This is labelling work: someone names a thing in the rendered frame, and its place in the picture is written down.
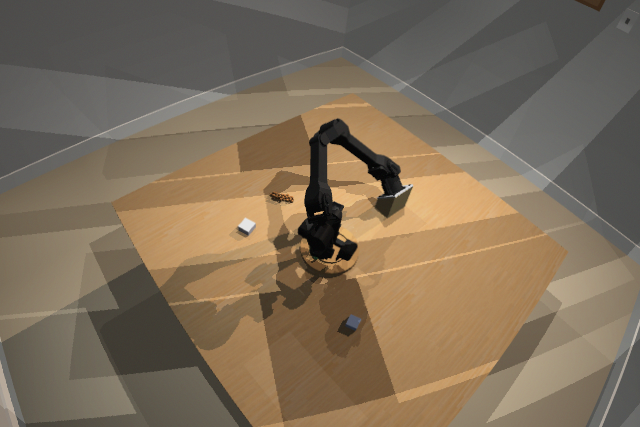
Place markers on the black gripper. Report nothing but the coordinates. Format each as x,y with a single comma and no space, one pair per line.
347,249

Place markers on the white cube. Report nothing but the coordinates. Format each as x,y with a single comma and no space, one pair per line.
246,226

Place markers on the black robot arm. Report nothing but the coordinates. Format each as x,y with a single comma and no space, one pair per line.
318,196

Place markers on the light blue block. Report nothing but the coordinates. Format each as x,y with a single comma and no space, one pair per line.
353,322

